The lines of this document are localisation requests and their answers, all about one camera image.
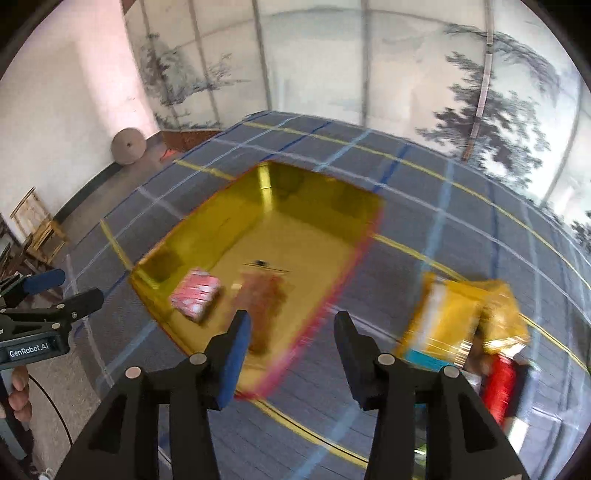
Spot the black cable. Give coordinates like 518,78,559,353
28,375,74,446

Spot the brown floor rug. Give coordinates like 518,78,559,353
159,128,222,153

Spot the teal snack packet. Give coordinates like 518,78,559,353
402,348,444,372

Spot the gold snack packet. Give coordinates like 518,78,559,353
480,279,531,354

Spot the round stone disc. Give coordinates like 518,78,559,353
111,128,147,166

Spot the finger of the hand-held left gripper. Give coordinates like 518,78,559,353
0,288,105,341
0,269,66,306

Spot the light wooden chair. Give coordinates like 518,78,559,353
9,187,70,278

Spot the painted folding screen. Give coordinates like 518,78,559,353
121,0,591,259

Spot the brown snack packet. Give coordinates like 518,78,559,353
231,270,289,356

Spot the pink snack packet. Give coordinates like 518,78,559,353
170,268,225,321

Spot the person's left hand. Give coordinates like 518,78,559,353
9,366,31,415

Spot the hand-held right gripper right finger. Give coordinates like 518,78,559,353
334,310,530,480

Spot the yellow white-striped snack packet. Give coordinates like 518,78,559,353
397,272,490,370

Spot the red snack packet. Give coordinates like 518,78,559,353
480,353,525,428

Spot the gold metal tin box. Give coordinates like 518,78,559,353
129,161,386,400

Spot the grey plaid tablecloth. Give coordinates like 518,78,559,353
65,110,591,480

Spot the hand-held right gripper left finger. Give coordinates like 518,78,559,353
54,309,253,480

